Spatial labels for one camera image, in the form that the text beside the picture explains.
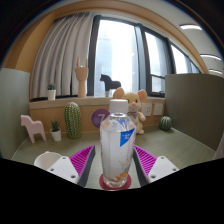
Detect round purple number sign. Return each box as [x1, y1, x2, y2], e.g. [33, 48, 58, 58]
[91, 108, 111, 129]

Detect round green cactus ornament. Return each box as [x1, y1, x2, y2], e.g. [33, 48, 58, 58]
[158, 115, 173, 132]

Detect ceiling lights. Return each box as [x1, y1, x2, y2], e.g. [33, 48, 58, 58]
[179, 23, 224, 76]

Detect tall green cactus ornament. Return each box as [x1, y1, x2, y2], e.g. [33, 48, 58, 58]
[63, 101, 83, 140]

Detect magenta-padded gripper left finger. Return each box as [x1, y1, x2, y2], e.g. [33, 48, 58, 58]
[46, 144, 97, 188]

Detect small plant in white pot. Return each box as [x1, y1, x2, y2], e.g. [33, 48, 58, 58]
[46, 83, 57, 101]
[49, 119, 63, 142]

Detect wooden hand figure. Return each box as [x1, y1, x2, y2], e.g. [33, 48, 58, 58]
[74, 56, 89, 99]

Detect flat round red coaster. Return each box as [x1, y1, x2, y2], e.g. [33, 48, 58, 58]
[98, 173, 132, 191]

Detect white wall socket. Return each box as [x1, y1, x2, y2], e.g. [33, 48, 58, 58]
[141, 102, 153, 117]
[152, 102, 164, 116]

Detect black horse figure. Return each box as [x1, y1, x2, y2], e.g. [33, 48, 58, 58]
[99, 73, 122, 98]

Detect grey-green desk partition panel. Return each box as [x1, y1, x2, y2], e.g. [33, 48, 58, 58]
[0, 67, 31, 159]
[164, 73, 224, 151]

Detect pink horse figure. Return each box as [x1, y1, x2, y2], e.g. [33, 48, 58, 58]
[20, 114, 47, 144]

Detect plush mouse toy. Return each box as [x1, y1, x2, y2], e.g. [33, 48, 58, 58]
[112, 87, 149, 135]

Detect grey window curtain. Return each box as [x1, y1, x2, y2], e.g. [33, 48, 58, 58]
[29, 12, 95, 101]

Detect clear plastic water bottle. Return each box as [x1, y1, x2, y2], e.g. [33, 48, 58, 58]
[99, 98, 137, 189]

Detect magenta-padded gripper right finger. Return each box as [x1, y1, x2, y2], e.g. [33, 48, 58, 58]
[132, 144, 180, 188]

